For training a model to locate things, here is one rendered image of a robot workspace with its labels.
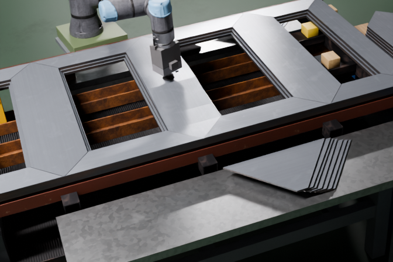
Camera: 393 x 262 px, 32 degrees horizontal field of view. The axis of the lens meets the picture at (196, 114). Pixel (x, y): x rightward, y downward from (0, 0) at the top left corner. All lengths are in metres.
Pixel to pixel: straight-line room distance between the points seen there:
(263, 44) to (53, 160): 0.95
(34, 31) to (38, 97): 2.41
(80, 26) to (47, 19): 1.97
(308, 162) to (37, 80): 1.06
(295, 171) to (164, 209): 0.41
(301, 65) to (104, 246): 0.99
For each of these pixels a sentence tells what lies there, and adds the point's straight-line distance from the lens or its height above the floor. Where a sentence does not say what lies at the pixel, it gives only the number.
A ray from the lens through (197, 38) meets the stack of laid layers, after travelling 2.71.
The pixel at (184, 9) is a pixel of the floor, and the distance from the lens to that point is 4.84.
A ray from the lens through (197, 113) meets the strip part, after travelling 2.25.
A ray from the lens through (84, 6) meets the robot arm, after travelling 3.00.
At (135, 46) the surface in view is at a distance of 2.68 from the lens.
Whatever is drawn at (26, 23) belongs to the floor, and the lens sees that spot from 4.99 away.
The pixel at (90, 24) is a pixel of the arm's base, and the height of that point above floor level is 0.79.
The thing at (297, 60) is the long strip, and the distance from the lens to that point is 2.51.
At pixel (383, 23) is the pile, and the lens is 2.77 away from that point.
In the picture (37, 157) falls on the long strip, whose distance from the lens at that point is 2.19.
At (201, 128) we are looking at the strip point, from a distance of 2.18.
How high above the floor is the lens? 2.13
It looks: 35 degrees down
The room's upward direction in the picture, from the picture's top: 6 degrees counter-clockwise
